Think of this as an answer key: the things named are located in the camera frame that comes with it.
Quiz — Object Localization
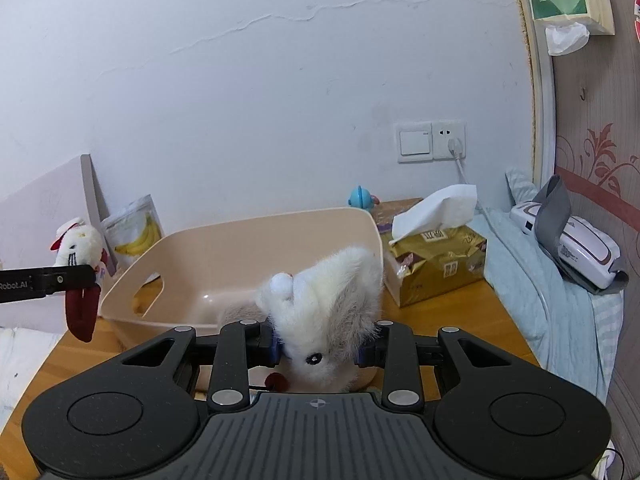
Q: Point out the banana chips snack pouch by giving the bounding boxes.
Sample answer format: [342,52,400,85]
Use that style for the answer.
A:
[101,194,163,271]

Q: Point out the white plug and cable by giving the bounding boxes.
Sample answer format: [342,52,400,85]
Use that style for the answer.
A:
[446,136,497,241]

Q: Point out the white furry plush toy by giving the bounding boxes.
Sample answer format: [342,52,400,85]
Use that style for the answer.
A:
[218,246,383,393]

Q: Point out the decorated headboard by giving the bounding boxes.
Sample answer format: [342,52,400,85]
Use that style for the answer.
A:
[506,0,640,480]

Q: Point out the gold tissue pack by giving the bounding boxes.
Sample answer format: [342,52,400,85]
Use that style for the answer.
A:
[372,184,487,308]

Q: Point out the beige plastic storage bin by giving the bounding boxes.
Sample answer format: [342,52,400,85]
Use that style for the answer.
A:
[99,207,383,348]

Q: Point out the wall tissue box holder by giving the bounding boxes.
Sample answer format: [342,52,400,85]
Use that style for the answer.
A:
[529,0,615,56]

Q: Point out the red white headphones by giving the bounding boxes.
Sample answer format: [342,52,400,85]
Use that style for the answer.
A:
[634,0,640,42]

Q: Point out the light blue bedding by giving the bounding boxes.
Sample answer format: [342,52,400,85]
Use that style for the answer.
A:
[472,167,626,406]

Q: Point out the white wall switch socket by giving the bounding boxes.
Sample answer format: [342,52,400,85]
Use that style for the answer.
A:
[395,119,466,164]

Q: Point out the blue figurine toy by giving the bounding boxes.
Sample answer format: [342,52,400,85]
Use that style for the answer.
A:
[347,185,380,211]

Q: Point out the white device with grey strap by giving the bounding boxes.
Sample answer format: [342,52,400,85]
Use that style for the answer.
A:
[510,176,629,295]

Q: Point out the small red white plush doll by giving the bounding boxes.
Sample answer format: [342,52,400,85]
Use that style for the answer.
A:
[50,218,108,342]

